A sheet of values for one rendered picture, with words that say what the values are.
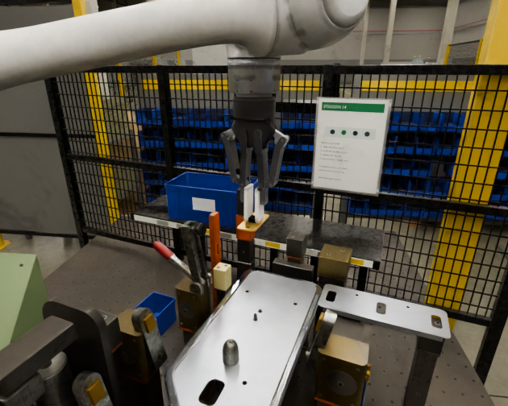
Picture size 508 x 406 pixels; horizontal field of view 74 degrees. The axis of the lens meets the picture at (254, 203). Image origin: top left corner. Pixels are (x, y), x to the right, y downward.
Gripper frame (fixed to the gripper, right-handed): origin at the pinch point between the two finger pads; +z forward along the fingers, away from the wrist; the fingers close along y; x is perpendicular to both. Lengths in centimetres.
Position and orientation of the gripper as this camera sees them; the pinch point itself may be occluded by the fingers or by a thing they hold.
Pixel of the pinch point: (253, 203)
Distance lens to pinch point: 66.5
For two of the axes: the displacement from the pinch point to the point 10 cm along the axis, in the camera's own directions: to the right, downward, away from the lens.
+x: 3.9, -3.4, 8.6
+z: 0.0, 9.3, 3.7
